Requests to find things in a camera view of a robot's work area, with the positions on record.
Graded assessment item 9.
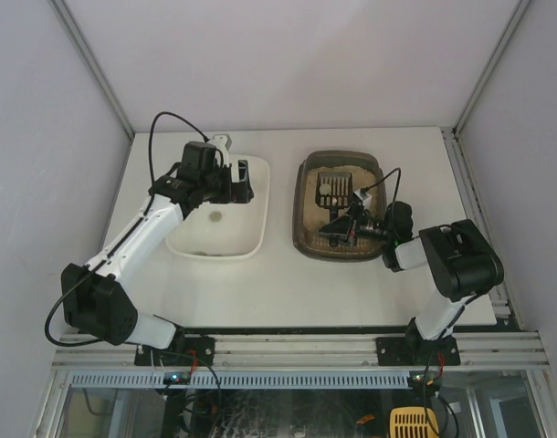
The black slotted litter scoop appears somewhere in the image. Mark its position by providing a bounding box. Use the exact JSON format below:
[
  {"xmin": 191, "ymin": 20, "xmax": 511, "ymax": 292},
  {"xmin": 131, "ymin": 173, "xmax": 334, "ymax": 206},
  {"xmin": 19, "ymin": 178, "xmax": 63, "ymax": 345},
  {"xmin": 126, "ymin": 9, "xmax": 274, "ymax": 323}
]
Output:
[{"xmin": 315, "ymin": 172, "xmax": 353, "ymax": 221}]

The white plastic waste tray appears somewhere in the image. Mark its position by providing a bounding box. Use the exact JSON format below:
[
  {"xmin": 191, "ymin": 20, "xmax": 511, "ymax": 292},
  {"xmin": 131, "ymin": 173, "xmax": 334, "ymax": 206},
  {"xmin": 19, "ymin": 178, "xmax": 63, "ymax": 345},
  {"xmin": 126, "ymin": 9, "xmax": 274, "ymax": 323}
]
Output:
[{"xmin": 165, "ymin": 154, "xmax": 270, "ymax": 260}]

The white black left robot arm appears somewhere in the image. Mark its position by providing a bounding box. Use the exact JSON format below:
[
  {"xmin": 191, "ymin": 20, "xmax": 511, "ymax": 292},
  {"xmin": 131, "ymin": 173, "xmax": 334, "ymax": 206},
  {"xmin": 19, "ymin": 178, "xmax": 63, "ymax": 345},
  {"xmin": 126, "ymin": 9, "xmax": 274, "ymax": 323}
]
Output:
[{"xmin": 58, "ymin": 134, "xmax": 254, "ymax": 349}]

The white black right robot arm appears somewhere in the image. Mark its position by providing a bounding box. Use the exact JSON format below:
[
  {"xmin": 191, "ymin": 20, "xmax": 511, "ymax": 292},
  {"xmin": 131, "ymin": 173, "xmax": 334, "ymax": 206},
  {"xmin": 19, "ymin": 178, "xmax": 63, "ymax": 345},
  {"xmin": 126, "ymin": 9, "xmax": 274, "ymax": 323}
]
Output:
[{"xmin": 319, "ymin": 201, "xmax": 504, "ymax": 366}]

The yellow slotted litter scoop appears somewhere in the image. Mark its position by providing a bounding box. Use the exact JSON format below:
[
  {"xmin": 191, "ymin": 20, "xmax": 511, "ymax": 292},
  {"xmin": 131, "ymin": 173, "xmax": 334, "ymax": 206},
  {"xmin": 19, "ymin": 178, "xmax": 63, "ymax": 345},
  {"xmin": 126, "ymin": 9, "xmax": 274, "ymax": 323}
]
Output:
[{"xmin": 388, "ymin": 406, "xmax": 440, "ymax": 438}]

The green clump in white tray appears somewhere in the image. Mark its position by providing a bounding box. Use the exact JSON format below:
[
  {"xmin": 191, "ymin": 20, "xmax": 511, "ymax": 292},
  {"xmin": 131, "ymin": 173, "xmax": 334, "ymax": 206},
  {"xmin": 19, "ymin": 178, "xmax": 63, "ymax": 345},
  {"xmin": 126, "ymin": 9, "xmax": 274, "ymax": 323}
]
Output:
[{"xmin": 209, "ymin": 211, "xmax": 223, "ymax": 223}]

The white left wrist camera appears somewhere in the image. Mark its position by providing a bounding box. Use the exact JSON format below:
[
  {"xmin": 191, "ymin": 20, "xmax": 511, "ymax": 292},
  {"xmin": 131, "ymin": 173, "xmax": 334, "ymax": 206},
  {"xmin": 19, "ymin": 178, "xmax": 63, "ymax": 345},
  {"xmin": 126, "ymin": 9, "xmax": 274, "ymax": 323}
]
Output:
[{"xmin": 210, "ymin": 133, "xmax": 232, "ymax": 162}]

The black right camera cable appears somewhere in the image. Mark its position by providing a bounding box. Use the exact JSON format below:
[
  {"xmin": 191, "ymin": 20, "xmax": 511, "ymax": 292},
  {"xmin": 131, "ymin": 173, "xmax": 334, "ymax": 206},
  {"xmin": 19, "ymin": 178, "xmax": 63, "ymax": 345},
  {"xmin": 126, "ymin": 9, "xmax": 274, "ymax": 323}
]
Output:
[{"xmin": 360, "ymin": 167, "xmax": 404, "ymax": 229}]

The black camera cable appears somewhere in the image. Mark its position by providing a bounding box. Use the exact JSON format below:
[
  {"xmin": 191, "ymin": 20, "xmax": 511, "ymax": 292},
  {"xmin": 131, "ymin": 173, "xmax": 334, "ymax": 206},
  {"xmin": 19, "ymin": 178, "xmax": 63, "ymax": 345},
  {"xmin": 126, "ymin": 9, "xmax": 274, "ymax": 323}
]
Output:
[
  {"xmin": 360, "ymin": 167, "xmax": 404, "ymax": 229},
  {"xmin": 44, "ymin": 110, "xmax": 211, "ymax": 348}
]

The black left camera cable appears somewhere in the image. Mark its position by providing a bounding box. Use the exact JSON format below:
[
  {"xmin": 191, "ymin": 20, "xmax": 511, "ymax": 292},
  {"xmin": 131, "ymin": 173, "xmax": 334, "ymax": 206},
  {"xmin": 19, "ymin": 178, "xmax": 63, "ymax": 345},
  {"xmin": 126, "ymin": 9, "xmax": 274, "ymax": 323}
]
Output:
[{"xmin": 44, "ymin": 110, "xmax": 211, "ymax": 348}]

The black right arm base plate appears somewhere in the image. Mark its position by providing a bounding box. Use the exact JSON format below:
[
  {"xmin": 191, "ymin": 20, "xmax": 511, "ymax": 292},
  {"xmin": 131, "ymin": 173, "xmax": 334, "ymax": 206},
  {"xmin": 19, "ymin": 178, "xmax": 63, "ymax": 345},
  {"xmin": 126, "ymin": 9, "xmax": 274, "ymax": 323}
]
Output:
[{"xmin": 375, "ymin": 336, "xmax": 461, "ymax": 366}]

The aluminium front frame rail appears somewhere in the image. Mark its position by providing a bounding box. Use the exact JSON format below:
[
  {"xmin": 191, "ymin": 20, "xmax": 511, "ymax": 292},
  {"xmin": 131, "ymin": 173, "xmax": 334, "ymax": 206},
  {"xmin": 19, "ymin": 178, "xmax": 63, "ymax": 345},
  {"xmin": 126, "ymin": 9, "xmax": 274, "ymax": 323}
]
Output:
[{"xmin": 52, "ymin": 332, "xmax": 549, "ymax": 370}]

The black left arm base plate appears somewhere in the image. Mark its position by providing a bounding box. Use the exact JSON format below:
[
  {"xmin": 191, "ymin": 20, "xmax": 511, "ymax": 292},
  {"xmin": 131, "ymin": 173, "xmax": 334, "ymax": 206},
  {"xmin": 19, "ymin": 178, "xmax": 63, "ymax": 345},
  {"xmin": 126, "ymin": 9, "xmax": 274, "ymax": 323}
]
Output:
[{"xmin": 134, "ymin": 336, "xmax": 215, "ymax": 367}]

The grey slotted cable duct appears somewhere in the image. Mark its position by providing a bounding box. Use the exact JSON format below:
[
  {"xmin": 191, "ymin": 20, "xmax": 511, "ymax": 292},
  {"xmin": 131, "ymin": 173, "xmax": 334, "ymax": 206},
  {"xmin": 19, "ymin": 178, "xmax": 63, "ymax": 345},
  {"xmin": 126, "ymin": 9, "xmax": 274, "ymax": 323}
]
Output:
[{"xmin": 70, "ymin": 370, "xmax": 416, "ymax": 390}]

